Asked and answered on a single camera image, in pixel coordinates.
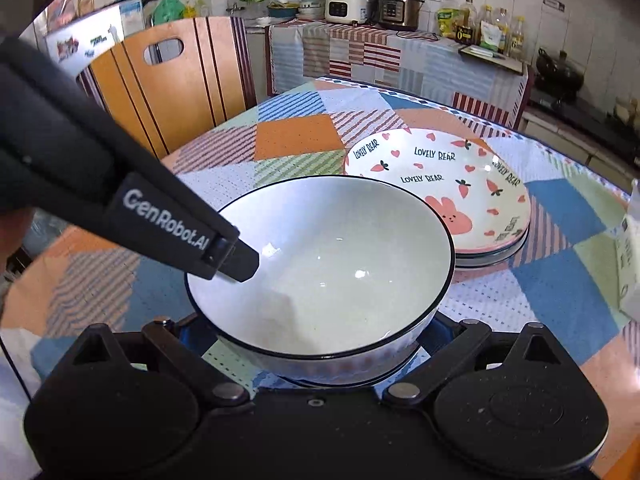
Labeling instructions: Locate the yellow label oil bottle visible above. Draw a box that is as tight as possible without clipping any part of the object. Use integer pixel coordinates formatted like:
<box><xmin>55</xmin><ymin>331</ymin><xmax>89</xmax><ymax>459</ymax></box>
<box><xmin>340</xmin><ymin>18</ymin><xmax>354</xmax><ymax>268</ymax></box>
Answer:
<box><xmin>436</xmin><ymin>7</ymin><xmax>462</xmax><ymax>39</ymax></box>

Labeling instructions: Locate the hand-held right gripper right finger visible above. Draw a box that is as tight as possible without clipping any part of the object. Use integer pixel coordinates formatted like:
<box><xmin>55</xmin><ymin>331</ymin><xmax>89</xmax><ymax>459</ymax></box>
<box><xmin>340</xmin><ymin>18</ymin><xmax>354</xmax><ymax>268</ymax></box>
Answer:
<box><xmin>382</xmin><ymin>319</ymin><xmax>561</xmax><ymax>408</ymax></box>

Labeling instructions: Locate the black pressure cooker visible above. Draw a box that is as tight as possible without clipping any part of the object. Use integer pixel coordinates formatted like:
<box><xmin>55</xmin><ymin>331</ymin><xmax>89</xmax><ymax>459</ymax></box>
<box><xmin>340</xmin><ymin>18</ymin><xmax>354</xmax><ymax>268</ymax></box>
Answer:
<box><xmin>376</xmin><ymin>0</ymin><xmax>422</xmax><ymax>32</ymax></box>

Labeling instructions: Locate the green plastic bag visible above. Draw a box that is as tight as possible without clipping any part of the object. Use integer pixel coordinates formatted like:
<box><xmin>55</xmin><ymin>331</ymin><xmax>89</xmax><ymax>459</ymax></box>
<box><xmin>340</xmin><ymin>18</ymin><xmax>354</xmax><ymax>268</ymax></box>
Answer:
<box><xmin>151</xmin><ymin>0</ymin><xmax>197</xmax><ymax>24</ymax></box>

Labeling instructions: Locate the patchwork tablecloth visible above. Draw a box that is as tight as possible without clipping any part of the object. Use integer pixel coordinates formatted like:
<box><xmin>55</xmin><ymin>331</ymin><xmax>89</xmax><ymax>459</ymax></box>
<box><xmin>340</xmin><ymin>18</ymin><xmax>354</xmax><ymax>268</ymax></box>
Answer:
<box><xmin>0</xmin><ymin>77</ymin><xmax>640</xmax><ymax>463</ymax></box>

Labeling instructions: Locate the white bowl with dark rim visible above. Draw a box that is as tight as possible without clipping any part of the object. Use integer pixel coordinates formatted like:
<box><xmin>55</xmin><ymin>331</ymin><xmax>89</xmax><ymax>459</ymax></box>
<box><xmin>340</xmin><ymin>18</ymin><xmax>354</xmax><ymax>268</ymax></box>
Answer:
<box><xmin>184</xmin><ymin>174</ymin><xmax>456</xmax><ymax>387</ymax></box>

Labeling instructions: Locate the cream kitchen cabinet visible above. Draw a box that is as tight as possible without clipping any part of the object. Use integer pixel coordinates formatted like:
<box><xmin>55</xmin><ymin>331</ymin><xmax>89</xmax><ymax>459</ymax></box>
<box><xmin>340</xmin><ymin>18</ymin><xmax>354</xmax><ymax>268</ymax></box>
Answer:
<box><xmin>520</xmin><ymin>107</ymin><xmax>640</xmax><ymax>196</ymax></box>

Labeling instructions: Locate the white carrot print plate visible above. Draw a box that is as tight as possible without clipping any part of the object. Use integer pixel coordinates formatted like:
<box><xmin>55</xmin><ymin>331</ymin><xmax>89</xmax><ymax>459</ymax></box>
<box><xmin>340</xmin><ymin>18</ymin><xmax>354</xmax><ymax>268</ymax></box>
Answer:
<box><xmin>342</xmin><ymin>128</ymin><xmax>532</xmax><ymax>256</ymax></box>

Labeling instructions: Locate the small yellow oil bottle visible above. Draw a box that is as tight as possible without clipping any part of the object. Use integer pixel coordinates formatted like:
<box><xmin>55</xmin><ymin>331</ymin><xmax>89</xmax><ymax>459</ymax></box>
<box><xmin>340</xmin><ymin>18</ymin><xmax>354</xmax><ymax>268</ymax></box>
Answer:
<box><xmin>509</xmin><ymin>15</ymin><xmax>528</xmax><ymax>59</ymax></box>

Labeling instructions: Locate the printed white refrigerator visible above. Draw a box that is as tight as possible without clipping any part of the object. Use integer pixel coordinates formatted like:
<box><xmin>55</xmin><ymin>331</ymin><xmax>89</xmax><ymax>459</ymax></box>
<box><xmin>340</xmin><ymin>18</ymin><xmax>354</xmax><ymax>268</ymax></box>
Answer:
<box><xmin>44</xmin><ymin>0</ymin><xmax>147</xmax><ymax>80</ymax></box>

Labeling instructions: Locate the dark cutting board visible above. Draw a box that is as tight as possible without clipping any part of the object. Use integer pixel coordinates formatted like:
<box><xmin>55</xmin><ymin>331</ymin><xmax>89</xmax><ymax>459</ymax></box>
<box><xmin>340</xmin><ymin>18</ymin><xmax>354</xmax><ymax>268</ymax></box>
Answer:
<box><xmin>458</xmin><ymin>44</ymin><xmax>524</xmax><ymax>65</ymax></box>

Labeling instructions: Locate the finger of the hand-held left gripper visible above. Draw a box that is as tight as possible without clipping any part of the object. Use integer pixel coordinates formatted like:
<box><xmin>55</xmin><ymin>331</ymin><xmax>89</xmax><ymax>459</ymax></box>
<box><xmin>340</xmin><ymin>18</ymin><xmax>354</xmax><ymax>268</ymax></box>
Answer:
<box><xmin>216</xmin><ymin>240</ymin><xmax>261</xmax><ymax>283</ymax></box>

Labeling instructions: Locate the black gas stove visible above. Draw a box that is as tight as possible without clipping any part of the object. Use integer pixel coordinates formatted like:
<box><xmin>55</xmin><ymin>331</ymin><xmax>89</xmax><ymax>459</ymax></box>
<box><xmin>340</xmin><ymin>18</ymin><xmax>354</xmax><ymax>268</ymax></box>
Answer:
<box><xmin>529</xmin><ymin>85</ymin><xmax>640</xmax><ymax>161</ymax></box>

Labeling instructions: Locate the black wok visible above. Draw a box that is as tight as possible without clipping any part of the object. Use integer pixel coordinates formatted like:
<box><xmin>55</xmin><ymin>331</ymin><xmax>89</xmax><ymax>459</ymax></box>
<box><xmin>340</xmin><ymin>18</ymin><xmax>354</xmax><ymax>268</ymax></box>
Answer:
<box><xmin>534</xmin><ymin>47</ymin><xmax>587</xmax><ymax>95</ymax></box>

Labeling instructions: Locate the striped counter cloth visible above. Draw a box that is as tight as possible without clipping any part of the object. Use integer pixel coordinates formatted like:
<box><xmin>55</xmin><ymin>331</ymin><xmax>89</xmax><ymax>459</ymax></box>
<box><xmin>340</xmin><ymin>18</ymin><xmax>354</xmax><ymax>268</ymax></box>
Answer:
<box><xmin>265</xmin><ymin>20</ymin><xmax>531</xmax><ymax>128</ymax></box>

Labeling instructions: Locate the white rice cooker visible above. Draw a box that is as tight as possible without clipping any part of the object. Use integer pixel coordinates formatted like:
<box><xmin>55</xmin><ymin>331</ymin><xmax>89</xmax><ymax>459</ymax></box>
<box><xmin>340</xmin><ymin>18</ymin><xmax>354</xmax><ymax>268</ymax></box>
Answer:
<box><xmin>325</xmin><ymin>0</ymin><xmax>371</xmax><ymax>25</ymax></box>

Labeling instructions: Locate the wooden chair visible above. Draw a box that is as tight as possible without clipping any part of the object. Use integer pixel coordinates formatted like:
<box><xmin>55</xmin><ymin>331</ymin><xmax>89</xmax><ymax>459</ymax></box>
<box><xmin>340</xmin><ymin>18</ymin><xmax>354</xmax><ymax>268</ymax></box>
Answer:
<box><xmin>75</xmin><ymin>16</ymin><xmax>257</xmax><ymax>161</ymax></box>

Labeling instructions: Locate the white carton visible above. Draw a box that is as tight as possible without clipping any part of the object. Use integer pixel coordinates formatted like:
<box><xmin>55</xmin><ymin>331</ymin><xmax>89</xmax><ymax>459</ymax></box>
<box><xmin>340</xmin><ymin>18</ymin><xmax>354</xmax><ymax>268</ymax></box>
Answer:
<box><xmin>615</xmin><ymin>210</ymin><xmax>640</xmax><ymax>322</ymax></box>

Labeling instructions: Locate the blue rimmed bowl with food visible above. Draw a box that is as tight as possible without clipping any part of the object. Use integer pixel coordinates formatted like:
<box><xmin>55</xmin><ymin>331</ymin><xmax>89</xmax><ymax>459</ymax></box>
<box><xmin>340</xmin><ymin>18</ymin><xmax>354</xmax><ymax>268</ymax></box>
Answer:
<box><xmin>266</xmin><ymin>2</ymin><xmax>301</xmax><ymax>21</ymax></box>

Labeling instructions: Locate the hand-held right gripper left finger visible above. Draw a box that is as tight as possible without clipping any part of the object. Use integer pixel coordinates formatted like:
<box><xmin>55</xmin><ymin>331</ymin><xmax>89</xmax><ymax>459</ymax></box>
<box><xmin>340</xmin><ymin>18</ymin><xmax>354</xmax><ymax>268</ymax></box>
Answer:
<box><xmin>71</xmin><ymin>312</ymin><xmax>251</xmax><ymax>408</ymax></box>

